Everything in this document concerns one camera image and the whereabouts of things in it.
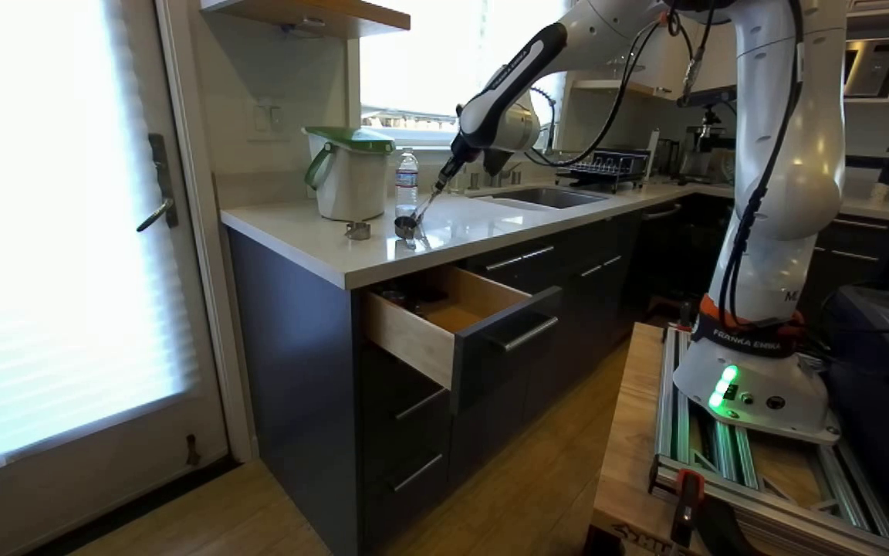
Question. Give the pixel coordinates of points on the white wall outlet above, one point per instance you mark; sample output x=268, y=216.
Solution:
x=268, y=117

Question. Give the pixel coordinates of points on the built-in wall microwave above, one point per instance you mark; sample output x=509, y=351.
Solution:
x=877, y=55

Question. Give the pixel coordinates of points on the kitchen sink basin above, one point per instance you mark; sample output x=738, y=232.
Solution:
x=555, y=194

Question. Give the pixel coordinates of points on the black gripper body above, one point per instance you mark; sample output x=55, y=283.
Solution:
x=460, y=158

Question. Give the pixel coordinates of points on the white framed window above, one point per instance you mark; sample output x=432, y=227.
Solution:
x=416, y=62

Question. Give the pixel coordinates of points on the single steel measuring cup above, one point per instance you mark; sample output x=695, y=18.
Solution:
x=359, y=228

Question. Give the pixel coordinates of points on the clear plastic water bottle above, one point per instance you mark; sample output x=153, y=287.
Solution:
x=407, y=187

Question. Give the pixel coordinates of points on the dark closed drawer front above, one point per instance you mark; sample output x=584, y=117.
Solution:
x=560, y=270

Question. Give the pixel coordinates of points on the dark kitchen base cabinet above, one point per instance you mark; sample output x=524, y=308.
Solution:
x=300, y=410

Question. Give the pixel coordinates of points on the white electric kettle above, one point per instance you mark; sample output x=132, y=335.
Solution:
x=354, y=181

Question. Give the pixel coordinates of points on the black countertop appliance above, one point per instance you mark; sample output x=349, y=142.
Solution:
x=609, y=171

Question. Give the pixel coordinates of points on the wooden drawer with dark front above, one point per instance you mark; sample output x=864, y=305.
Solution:
x=416, y=335

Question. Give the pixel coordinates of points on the wooden robot mounting cart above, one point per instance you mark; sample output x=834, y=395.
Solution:
x=635, y=453

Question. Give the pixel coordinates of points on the white glass door with blinds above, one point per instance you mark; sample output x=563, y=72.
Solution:
x=55, y=258

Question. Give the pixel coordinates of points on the dark blue storage box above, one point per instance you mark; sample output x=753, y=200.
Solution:
x=887, y=402

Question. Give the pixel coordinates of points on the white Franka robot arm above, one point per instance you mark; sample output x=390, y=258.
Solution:
x=786, y=187

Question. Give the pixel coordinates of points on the wooden wall shelf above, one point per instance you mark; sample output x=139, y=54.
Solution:
x=330, y=15

